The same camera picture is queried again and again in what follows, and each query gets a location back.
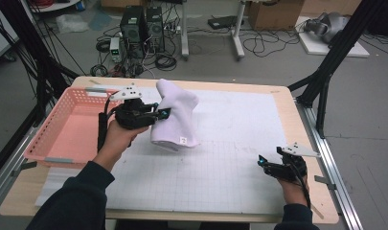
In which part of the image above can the lilac printed towel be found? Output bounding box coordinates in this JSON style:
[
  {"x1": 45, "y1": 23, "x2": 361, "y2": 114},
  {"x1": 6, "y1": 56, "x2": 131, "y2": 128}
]
[{"x1": 149, "y1": 78, "x2": 201, "y2": 152}]

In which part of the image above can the white bench power supply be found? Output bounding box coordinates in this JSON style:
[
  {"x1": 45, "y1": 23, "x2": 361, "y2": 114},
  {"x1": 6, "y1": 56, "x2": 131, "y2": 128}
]
[{"x1": 109, "y1": 36, "x2": 125, "y2": 63}]

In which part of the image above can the white cabinet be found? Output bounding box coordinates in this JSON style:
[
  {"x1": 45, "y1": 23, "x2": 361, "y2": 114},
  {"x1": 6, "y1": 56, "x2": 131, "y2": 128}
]
[{"x1": 0, "y1": 0, "x2": 20, "y2": 62}]

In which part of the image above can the right hand-held gripper black cable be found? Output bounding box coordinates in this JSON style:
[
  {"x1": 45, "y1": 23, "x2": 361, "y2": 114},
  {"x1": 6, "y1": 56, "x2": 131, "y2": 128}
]
[{"x1": 290, "y1": 159, "x2": 312, "y2": 211}]

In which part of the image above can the flat black device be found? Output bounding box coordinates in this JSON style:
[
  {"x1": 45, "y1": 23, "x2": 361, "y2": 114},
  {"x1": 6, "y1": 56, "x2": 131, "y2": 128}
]
[{"x1": 207, "y1": 14, "x2": 246, "y2": 31}]

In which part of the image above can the aluminium rail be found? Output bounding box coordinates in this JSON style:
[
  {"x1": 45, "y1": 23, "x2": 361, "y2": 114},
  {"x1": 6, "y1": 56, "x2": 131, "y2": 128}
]
[
  {"x1": 296, "y1": 99, "x2": 365, "y2": 230},
  {"x1": 0, "y1": 104, "x2": 39, "y2": 210}
]

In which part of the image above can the slim black computer tower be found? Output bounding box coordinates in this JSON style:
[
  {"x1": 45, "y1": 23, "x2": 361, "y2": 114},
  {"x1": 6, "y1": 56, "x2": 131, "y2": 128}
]
[{"x1": 146, "y1": 6, "x2": 166, "y2": 54}]

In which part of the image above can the white round table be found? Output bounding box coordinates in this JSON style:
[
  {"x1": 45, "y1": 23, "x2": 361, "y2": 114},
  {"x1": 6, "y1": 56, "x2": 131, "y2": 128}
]
[{"x1": 28, "y1": 0, "x2": 82, "y2": 13}]

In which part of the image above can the large flat cardboard box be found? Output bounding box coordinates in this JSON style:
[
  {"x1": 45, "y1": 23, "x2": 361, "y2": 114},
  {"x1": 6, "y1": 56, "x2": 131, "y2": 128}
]
[{"x1": 301, "y1": 0, "x2": 363, "y2": 17}]

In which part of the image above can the open cardboard box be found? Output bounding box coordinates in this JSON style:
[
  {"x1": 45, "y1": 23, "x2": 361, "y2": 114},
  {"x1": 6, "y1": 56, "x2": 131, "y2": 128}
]
[{"x1": 247, "y1": 0, "x2": 306, "y2": 32}]

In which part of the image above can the clear plastic bag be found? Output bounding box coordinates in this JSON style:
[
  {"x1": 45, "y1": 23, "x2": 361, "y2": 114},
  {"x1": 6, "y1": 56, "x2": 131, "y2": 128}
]
[{"x1": 56, "y1": 13, "x2": 90, "y2": 35}]

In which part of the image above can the grey metal bracket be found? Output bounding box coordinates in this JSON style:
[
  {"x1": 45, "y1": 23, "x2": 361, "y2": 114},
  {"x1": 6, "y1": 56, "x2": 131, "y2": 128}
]
[
  {"x1": 313, "y1": 174, "x2": 338, "y2": 192},
  {"x1": 11, "y1": 160, "x2": 38, "y2": 178}
]

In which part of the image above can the coiled black cable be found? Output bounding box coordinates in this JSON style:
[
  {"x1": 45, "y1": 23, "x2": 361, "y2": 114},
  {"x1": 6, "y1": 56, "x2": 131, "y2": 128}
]
[
  {"x1": 89, "y1": 63, "x2": 109, "y2": 78},
  {"x1": 154, "y1": 53, "x2": 178, "y2": 72}
]

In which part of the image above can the person's right hand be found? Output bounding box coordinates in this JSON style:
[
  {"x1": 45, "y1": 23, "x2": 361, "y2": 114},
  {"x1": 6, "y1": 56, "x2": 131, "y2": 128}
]
[{"x1": 277, "y1": 176, "x2": 310, "y2": 207}]

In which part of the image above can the large black computer tower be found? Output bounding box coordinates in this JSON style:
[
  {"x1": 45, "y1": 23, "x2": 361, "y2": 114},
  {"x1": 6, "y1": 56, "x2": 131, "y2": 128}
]
[{"x1": 119, "y1": 5, "x2": 148, "y2": 59}]

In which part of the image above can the loose black floor cable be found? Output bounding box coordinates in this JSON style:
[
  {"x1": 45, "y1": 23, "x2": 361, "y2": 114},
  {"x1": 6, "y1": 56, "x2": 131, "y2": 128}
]
[{"x1": 242, "y1": 28, "x2": 301, "y2": 58}]

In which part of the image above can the white desk frame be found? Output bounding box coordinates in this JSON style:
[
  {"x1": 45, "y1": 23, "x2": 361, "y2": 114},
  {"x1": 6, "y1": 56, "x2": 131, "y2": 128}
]
[{"x1": 180, "y1": 0, "x2": 247, "y2": 61}]

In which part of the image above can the pink plastic basket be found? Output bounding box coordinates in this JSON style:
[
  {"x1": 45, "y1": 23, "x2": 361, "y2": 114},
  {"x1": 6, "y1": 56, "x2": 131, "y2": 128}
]
[{"x1": 23, "y1": 86, "x2": 126, "y2": 171}]

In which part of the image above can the teal sheet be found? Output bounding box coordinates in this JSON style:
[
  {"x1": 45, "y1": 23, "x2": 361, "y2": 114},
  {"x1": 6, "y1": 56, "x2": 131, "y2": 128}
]
[{"x1": 87, "y1": 9, "x2": 113, "y2": 32}]

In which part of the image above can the black frame strut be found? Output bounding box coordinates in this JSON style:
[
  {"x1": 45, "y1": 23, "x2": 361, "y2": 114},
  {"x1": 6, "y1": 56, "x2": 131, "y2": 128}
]
[
  {"x1": 0, "y1": 0, "x2": 80, "y2": 128},
  {"x1": 286, "y1": 0, "x2": 388, "y2": 140}
]

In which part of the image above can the white floor board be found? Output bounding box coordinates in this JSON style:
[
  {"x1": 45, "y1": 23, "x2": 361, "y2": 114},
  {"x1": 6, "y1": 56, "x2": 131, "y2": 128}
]
[{"x1": 295, "y1": 15, "x2": 371, "y2": 58}]

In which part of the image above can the grey helmet-shaped device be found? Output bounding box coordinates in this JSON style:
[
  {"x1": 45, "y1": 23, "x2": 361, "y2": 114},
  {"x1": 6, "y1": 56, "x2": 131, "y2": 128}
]
[{"x1": 303, "y1": 11, "x2": 351, "y2": 44}]

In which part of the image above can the white power strip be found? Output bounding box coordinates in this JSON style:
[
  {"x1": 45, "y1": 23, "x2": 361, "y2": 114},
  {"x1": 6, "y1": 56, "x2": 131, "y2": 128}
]
[{"x1": 164, "y1": 23, "x2": 183, "y2": 35}]

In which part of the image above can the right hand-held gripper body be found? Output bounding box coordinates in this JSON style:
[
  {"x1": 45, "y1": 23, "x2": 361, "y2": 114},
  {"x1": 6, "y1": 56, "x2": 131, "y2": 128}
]
[{"x1": 263, "y1": 142, "x2": 321, "y2": 184}]

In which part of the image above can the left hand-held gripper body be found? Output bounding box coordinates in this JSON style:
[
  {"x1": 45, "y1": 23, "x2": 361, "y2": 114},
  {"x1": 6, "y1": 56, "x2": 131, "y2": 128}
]
[{"x1": 108, "y1": 83, "x2": 160, "y2": 130}]

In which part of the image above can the thin wooden stick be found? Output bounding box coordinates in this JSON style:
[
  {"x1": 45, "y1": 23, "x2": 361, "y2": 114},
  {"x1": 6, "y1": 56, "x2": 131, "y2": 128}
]
[{"x1": 310, "y1": 204, "x2": 326, "y2": 220}]

